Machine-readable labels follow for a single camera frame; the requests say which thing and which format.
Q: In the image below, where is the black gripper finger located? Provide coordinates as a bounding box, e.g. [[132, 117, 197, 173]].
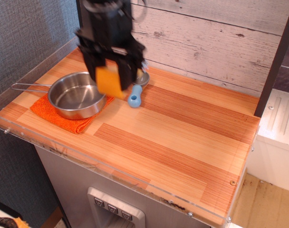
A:
[[116, 58, 137, 90], [80, 46, 106, 82]]

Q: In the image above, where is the stainless steel pot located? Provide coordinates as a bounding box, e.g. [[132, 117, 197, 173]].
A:
[[10, 72, 107, 120]]

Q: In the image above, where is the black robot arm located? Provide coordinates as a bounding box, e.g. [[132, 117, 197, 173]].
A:
[[76, 0, 145, 97]]

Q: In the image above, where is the dark frame post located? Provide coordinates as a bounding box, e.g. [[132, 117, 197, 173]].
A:
[[254, 17, 289, 117], [76, 0, 88, 29]]

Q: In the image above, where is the blue grey toy scoop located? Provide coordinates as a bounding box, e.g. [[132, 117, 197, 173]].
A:
[[127, 72, 150, 108]]

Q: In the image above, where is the silver dispenser panel with buttons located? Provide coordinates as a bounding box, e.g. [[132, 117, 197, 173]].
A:
[[87, 187, 146, 228]]

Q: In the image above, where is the yellow cheese wedge toy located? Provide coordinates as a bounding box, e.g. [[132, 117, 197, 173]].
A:
[[95, 59, 127, 100]]

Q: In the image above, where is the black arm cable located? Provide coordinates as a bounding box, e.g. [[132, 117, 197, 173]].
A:
[[125, 0, 148, 23]]

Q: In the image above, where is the white toy sink counter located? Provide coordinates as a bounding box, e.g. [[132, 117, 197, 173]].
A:
[[247, 89, 289, 190]]

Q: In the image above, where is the orange folded cloth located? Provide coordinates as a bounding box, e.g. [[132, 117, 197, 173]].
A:
[[29, 93, 116, 134]]

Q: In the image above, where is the dark left frame post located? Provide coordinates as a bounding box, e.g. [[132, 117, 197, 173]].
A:
[[76, 0, 88, 29]]

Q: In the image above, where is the dark right frame post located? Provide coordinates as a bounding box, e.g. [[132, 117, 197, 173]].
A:
[[254, 17, 289, 117]]

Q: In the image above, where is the clear acrylic table guard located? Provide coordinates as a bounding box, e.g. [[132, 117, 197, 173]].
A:
[[0, 45, 259, 228]]

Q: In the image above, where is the grey toy fridge cabinet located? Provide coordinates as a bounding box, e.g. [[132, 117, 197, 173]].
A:
[[35, 146, 207, 228]]

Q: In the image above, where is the orange black object bottom left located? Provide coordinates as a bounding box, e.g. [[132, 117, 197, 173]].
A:
[[0, 217, 29, 228]]

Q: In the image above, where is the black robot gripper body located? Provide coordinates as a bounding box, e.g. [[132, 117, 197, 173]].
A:
[[74, 7, 150, 71]]

